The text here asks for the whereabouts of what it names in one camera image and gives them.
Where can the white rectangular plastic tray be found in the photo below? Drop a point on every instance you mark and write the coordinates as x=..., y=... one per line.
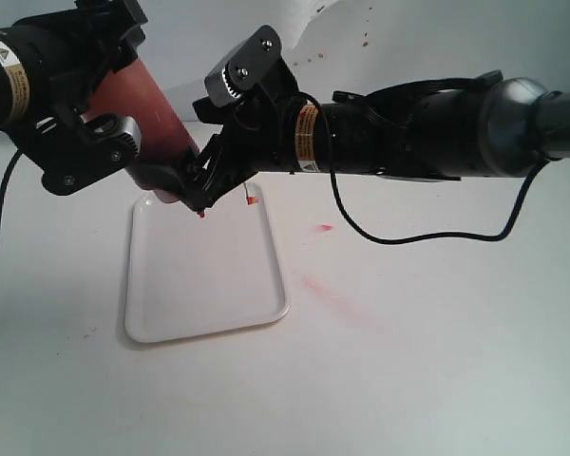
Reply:
x=191, y=276

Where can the red sauce squeeze bottle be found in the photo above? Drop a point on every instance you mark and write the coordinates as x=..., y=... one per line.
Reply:
x=132, y=91

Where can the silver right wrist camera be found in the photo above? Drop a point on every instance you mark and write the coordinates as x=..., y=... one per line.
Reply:
x=244, y=66

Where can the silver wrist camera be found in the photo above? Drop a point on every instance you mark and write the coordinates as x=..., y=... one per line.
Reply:
x=119, y=136
x=244, y=66

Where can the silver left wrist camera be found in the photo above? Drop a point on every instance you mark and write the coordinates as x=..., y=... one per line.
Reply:
x=119, y=136

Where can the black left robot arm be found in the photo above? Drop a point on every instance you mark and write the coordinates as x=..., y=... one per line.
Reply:
x=15, y=98

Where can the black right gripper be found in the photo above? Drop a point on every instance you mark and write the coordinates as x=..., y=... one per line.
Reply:
x=257, y=135

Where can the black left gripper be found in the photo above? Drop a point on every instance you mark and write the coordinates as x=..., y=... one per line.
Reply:
x=67, y=54

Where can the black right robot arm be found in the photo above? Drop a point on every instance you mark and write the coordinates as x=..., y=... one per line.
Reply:
x=433, y=130

